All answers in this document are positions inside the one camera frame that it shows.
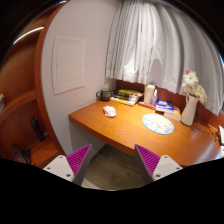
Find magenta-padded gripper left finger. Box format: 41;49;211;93
43;143;93;186

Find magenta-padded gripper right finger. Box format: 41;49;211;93
134;143;184;185

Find pink computer mouse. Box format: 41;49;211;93
102;105;117;118

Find orange book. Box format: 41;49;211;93
163;107;183;122

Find white pitcher vase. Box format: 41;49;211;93
180;93;200;127

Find blue book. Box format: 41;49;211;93
155;99;175;113

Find white device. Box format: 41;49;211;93
217;125;224;146

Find red-brown book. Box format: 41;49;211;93
137;100;158;110

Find clear spray bottle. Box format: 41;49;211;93
150;88;158;106

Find wooden shelf unit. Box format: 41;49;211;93
0;0;69;168

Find white lidded tumbler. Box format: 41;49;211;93
143;83;156;104

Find yellow and white book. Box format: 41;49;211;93
110;96;138;107

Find dark green mug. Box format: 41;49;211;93
96;87;112;102

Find white flower bouquet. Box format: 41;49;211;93
181;69;208;104

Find white curtain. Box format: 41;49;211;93
105;0;224;116

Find black cables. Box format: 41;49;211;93
194;119;220;137

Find white wall panel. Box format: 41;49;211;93
51;35;87;95

